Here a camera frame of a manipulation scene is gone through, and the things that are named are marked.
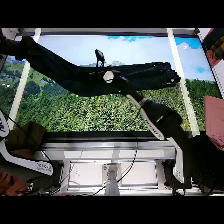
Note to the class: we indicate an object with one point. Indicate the olive garment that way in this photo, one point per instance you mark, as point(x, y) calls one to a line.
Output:
point(25, 138)

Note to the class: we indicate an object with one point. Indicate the red checked garment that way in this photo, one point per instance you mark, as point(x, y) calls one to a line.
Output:
point(215, 45)

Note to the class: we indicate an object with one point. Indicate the black garment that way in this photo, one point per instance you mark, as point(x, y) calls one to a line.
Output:
point(208, 163)

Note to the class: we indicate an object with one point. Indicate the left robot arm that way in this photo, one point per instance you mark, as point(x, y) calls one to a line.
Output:
point(20, 161)

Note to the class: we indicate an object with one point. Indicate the brown garment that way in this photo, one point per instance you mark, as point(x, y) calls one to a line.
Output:
point(10, 183)

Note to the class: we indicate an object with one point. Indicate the silver frame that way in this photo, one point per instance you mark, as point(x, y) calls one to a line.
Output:
point(113, 146)

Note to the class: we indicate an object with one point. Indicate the dark blue jeans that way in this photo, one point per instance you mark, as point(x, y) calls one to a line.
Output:
point(60, 71)

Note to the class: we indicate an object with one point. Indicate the pink garment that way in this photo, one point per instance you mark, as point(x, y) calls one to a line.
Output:
point(215, 121)

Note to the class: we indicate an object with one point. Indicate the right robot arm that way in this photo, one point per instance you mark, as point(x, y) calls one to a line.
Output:
point(153, 121)

